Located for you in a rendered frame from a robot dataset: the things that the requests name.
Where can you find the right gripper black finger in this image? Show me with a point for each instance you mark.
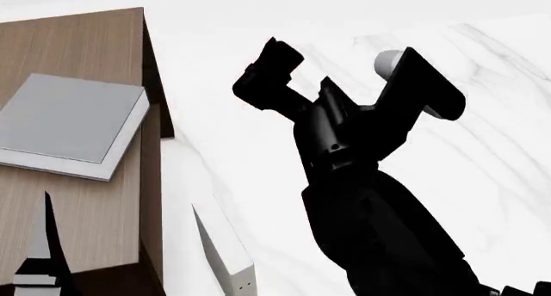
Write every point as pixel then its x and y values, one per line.
pixel 336 99
pixel 267 86

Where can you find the grey white box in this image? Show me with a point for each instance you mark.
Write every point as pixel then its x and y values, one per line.
pixel 64 118

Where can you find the white book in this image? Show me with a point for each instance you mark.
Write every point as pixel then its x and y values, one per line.
pixel 230 257

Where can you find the brown wooden cabinet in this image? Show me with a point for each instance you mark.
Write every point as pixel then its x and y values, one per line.
pixel 90 209

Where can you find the black grey striped book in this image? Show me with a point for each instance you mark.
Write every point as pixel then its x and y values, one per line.
pixel 48 244

